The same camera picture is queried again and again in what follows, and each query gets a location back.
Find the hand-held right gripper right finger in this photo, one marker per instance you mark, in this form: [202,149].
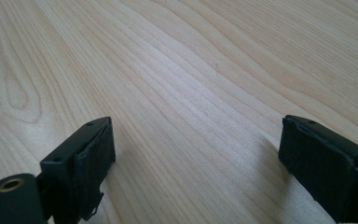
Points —
[326,171]

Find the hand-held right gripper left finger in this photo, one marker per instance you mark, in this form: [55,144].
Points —
[80,168]

